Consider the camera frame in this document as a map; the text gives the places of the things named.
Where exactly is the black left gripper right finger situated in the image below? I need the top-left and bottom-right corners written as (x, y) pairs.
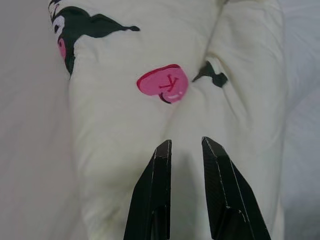
top-left (201, 136), bottom-right (272, 240)

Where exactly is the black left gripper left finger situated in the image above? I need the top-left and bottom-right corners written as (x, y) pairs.
top-left (123, 139), bottom-right (173, 240)

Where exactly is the cream cartoon print blanket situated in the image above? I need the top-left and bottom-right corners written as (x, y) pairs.
top-left (46, 0), bottom-right (288, 240)

